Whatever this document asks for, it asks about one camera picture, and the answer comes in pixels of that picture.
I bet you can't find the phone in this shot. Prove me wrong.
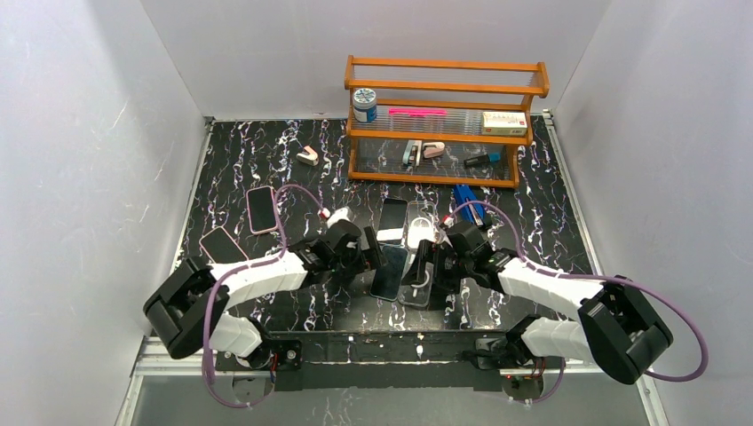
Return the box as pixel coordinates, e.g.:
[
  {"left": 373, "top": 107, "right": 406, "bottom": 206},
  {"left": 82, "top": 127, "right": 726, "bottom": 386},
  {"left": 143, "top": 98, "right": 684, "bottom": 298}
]
[
  {"left": 199, "top": 226, "right": 248, "bottom": 264},
  {"left": 246, "top": 185, "right": 278, "bottom": 235},
  {"left": 369, "top": 244, "right": 408, "bottom": 302},
  {"left": 376, "top": 198, "right": 408, "bottom": 244}
]

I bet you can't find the clear grey phone case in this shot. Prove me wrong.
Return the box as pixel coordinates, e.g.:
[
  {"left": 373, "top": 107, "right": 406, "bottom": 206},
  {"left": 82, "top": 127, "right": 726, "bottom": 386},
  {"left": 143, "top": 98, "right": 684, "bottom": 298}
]
[{"left": 397, "top": 262, "right": 434, "bottom": 310}]

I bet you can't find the clear magsafe phone case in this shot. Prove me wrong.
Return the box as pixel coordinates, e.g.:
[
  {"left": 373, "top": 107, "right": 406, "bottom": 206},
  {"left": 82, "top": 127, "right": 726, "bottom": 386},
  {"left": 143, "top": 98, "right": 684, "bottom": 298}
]
[{"left": 406, "top": 201, "right": 438, "bottom": 250}]

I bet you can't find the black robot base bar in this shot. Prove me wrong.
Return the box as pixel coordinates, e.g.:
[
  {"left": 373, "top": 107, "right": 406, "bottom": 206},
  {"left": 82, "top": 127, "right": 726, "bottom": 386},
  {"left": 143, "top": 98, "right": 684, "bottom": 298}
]
[{"left": 216, "top": 330, "right": 560, "bottom": 394}]

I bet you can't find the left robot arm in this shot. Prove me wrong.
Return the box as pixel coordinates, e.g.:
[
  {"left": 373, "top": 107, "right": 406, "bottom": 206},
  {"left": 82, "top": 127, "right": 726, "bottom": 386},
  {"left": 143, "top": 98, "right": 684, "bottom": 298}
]
[{"left": 142, "top": 219, "right": 387, "bottom": 359}]

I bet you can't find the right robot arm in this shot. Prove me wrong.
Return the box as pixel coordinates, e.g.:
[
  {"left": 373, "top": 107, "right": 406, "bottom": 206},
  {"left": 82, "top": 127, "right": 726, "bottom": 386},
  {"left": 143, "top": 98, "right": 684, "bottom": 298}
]
[{"left": 401, "top": 222, "right": 674, "bottom": 384}]

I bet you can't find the blue phone case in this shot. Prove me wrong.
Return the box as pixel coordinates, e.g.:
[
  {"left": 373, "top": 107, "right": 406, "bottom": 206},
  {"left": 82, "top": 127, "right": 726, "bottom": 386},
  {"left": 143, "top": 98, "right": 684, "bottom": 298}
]
[{"left": 453, "top": 185, "right": 491, "bottom": 230}]

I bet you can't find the black marker pen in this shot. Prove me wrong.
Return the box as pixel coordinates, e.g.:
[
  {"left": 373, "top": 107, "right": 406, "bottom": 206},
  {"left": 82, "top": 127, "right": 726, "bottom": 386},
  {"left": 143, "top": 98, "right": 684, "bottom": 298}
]
[{"left": 464, "top": 153, "right": 501, "bottom": 168}]

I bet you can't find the light blue stapler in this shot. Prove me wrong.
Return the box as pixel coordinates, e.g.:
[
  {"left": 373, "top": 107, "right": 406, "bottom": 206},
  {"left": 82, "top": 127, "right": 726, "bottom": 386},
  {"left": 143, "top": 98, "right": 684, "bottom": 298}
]
[{"left": 402, "top": 140, "right": 417, "bottom": 167}]

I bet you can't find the pink white stapler on table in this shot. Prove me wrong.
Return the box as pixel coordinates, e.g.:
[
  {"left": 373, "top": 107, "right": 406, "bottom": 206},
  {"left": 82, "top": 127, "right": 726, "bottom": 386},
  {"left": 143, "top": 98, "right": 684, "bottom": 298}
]
[{"left": 296, "top": 146, "right": 320, "bottom": 167}]

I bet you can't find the pink utility knife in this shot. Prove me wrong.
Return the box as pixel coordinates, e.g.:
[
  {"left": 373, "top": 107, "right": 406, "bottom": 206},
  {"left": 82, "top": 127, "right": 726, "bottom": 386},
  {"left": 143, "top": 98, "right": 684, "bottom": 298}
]
[{"left": 388, "top": 107, "right": 447, "bottom": 117}]

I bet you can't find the orange wooden shelf rack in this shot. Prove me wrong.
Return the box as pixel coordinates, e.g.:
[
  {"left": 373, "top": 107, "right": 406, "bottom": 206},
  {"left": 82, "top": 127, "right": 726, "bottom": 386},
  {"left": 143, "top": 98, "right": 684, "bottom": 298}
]
[{"left": 344, "top": 55, "right": 551, "bottom": 189}]

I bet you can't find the blue jar with white lid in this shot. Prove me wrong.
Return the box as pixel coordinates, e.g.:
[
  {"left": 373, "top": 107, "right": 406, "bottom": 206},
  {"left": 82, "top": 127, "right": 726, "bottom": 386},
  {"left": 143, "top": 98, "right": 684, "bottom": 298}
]
[{"left": 352, "top": 88, "right": 377, "bottom": 123}]

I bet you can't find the white cardboard box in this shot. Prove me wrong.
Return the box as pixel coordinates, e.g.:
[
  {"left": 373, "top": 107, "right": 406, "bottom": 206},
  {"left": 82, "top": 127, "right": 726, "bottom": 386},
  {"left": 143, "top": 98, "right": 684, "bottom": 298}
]
[{"left": 481, "top": 111, "right": 527, "bottom": 137}]

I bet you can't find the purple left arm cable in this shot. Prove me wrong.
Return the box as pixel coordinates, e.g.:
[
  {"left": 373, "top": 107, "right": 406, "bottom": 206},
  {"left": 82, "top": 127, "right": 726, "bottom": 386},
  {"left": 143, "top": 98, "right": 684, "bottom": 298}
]
[{"left": 202, "top": 184, "right": 330, "bottom": 410}]

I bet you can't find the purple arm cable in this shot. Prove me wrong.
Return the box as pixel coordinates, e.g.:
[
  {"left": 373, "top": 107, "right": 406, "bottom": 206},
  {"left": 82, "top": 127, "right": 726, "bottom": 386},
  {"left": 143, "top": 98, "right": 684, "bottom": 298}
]
[
  {"left": 202, "top": 184, "right": 330, "bottom": 410},
  {"left": 440, "top": 201, "right": 709, "bottom": 405}
]

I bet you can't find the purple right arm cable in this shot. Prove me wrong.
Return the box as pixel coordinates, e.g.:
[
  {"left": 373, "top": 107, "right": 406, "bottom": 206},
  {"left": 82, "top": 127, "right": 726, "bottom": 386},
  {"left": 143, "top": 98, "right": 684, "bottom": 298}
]
[{"left": 440, "top": 201, "right": 709, "bottom": 405}]

